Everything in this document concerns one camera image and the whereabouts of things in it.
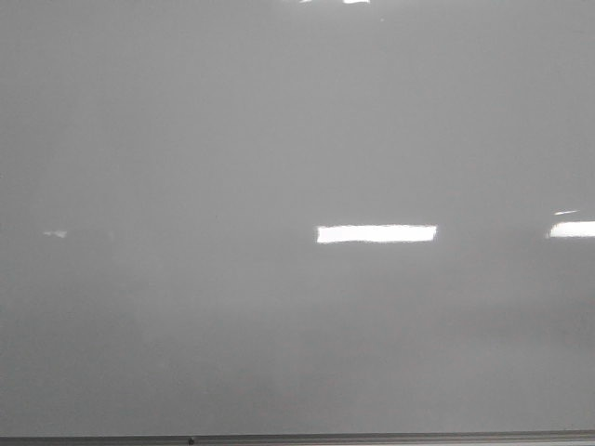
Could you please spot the white whiteboard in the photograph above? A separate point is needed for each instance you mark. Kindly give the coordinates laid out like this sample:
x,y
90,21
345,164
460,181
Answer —
x,y
274,217

